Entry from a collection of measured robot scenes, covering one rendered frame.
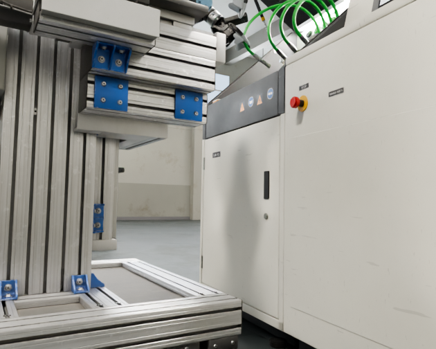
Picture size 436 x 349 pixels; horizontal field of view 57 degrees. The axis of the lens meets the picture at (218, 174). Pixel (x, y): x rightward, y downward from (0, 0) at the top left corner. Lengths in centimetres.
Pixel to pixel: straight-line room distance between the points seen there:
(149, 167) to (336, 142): 921
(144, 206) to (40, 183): 899
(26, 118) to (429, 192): 102
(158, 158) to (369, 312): 947
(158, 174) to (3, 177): 919
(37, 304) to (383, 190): 91
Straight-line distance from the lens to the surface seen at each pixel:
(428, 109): 98
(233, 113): 171
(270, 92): 148
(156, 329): 102
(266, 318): 148
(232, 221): 166
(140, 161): 1016
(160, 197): 1032
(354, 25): 120
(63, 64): 127
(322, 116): 122
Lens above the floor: 49
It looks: 4 degrees up
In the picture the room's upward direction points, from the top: 1 degrees clockwise
